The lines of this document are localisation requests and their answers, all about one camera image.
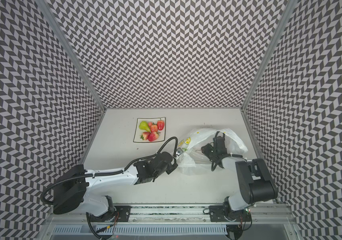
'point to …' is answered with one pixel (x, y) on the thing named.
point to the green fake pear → (144, 125)
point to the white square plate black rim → (139, 132)
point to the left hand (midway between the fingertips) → (174, 157)
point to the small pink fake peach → (149, 123)
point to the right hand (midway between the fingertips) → (202, 152)
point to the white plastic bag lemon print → (194, 162)
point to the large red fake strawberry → (145, 135)
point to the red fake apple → (160, 124)
